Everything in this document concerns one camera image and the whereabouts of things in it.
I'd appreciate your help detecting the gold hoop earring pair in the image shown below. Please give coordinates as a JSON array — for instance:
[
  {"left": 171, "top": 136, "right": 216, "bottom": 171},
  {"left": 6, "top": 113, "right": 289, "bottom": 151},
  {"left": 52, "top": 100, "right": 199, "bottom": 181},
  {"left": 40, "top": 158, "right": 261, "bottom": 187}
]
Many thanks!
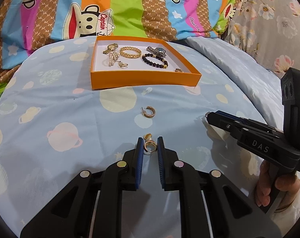
[{"left": 143, "top": 133, "right": 157, "bottom": 155}]

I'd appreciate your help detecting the rose gold hoop earring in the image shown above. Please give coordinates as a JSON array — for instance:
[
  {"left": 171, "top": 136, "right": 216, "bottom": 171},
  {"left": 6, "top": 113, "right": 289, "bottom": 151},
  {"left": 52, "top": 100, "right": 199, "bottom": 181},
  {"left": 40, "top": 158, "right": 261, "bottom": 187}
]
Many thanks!
[{"left": 141, "top": 106, "right": 156, "bottom": 119}]

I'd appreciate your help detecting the black bead bracelet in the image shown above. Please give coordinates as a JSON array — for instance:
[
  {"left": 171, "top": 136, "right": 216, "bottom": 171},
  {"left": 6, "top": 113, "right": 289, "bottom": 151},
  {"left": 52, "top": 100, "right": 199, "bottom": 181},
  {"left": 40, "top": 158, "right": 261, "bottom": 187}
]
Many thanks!
[{"left": 141, "top": 53, "right": 169, "bottom": 70}]

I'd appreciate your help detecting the silver wrist watch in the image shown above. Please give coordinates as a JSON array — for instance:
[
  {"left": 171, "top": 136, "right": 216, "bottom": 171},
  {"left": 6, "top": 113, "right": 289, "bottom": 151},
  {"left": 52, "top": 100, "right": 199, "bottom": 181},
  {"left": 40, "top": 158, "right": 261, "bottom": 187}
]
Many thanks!
[{"left": 146, "top": 46, "right": 167, "bottom": 58}]

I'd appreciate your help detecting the gold braided bangle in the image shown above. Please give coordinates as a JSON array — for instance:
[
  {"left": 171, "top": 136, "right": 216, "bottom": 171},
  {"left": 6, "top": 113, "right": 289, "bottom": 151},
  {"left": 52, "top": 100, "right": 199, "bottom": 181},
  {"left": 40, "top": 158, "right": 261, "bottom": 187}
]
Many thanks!
[{"left": 119, "top": 46, "right": 142, "bottom": 59}]

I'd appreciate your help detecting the white pearl bracelet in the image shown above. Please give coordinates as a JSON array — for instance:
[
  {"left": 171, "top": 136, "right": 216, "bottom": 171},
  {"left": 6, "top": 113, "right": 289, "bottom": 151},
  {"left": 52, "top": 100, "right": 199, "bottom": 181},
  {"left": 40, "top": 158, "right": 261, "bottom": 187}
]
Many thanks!
[{"left": 107, "top": 51, "right": 121, "bottom": 67}]

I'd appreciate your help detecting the gold wrist watch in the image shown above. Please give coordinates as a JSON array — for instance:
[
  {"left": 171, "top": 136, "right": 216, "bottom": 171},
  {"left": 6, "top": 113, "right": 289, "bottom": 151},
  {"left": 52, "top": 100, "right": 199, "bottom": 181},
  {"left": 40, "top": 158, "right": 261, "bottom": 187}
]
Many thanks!
[{"left": 103, "top": 43, "right": 118, "bottom": 54}]

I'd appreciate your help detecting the person's right hand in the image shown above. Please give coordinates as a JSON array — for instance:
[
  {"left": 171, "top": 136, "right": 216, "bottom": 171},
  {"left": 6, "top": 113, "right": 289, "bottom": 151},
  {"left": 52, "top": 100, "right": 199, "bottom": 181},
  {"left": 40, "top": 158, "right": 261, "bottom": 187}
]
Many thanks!
[{"left": 255, "top": 160, "right": 300, "bottom": 209}]

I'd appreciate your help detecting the pale blue pillow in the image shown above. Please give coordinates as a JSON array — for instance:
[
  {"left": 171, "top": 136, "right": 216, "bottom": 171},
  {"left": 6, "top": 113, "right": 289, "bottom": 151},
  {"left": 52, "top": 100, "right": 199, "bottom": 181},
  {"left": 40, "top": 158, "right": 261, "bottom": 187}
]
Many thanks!
[{"left": 185, "top": 36, "right": 284, "bottom": 130}]

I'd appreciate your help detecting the light blue planet bedsheet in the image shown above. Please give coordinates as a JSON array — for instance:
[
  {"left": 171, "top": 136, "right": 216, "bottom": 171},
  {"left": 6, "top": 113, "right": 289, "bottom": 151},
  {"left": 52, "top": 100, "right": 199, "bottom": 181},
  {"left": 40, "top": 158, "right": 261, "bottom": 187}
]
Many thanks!
[{"left": 0, "top": 37, "right": 266, "bottom": 235}]

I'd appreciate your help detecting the grey floral fabric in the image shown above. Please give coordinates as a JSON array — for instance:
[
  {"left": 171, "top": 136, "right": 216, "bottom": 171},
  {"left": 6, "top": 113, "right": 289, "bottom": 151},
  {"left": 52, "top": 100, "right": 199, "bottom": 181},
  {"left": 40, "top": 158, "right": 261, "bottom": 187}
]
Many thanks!
[{"left": 225, "top": 0, "right": 300, "bottom": 77}]

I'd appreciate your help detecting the orange shallow tray box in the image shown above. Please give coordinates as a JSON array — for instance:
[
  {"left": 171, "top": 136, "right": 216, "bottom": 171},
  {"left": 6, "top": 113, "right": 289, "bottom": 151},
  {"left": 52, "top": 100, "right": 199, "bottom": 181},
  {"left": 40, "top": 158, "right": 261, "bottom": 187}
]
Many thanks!
[{"left": 90, "top": 36, "right": 201, "bottom": 90}]

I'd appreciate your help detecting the colourful monkey print quilt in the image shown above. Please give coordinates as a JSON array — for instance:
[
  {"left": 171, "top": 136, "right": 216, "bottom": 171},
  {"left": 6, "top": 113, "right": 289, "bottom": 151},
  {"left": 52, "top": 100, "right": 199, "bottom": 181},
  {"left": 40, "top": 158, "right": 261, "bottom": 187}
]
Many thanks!
[{"left": 0, "top": 0, "right": 241, "bottom": 83}]

